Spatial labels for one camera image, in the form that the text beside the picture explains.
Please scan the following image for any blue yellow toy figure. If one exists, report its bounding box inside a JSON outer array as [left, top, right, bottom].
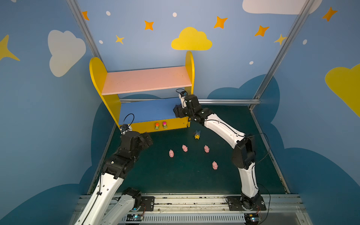
[[194, 130, 201, 140]]

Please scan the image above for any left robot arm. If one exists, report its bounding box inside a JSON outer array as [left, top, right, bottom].
[[75, 131, 153, 225]]

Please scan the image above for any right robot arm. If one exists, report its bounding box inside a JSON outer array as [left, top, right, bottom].
[[173, 91, 263, 211]]

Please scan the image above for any yellow toy shelf unit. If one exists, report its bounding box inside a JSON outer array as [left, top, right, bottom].
[[89, 51, 195, 133]]

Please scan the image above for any left circuit board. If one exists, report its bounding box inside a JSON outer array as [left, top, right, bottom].
[[126, 214, 144, 223]]

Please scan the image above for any circuit board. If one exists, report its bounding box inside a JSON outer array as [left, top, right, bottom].
[[126, 214, 144, 223], [244, 214, 260, 225]]

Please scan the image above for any right circuit board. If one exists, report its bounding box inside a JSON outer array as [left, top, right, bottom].
[[244, 214, 260, 225]]

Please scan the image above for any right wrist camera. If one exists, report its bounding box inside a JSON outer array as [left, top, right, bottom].
[[179, 91, 188, 108]]

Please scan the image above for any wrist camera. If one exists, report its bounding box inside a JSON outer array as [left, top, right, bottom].
[[120, 124, 132, 135], [179, 91, 188, 108]]

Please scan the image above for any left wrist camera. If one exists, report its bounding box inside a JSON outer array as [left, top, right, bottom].
[[120, 124, 132, 135]]

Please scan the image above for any rear aluminium frame bar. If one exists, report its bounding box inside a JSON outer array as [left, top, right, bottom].
[[120, 98, 261, 106]]

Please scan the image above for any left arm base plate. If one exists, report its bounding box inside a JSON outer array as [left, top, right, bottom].
[[137, 196, 155, 212]]

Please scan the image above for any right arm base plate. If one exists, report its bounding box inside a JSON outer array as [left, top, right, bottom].
[[226, 196, 267, 211]]

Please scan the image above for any left aluminium frame post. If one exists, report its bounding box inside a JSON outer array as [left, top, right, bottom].
[[66, 0, 102, 60]]

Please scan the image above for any aluminium frame post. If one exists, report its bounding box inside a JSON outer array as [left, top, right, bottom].
[[66, 0, 102, 60], [249, 0, 315, 112]]

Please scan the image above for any aluminium front rail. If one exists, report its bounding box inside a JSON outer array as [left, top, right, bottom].
[[68, 193, 313, 225]]

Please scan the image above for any right aluminium frame post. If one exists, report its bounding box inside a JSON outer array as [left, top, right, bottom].
[[249, 0, 315, 112]]

